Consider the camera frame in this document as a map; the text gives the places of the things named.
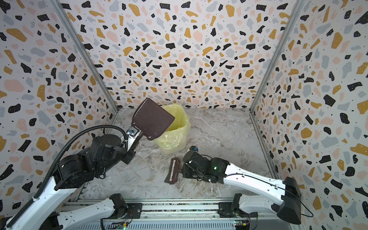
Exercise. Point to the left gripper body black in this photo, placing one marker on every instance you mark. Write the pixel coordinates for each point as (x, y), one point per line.
(129, 155)

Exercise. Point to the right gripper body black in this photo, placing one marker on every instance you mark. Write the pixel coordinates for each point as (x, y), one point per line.
(187, 167)

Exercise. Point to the brown cartoon face brush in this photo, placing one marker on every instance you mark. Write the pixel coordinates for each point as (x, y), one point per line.
(175, 169)

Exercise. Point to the bin with yellow bag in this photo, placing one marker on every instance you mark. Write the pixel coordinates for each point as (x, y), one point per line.
(174, 139)

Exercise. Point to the brown dustpan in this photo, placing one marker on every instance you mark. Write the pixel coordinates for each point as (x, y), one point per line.
(151, 120)

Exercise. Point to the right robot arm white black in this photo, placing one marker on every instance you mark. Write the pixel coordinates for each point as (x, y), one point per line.
(281, 197)

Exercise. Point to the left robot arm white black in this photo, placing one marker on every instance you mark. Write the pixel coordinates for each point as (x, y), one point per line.
(70, 174)

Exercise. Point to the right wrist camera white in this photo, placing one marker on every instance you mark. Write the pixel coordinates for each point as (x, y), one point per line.
(193, 149)

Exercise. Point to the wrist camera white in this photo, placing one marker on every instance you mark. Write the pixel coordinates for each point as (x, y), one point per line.
(193, 149)
(133, 137)

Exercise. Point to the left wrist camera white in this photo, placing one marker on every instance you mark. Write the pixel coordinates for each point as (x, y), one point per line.
(133, 137)

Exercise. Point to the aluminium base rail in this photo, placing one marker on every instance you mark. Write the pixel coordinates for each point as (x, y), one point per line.
(167, 214)

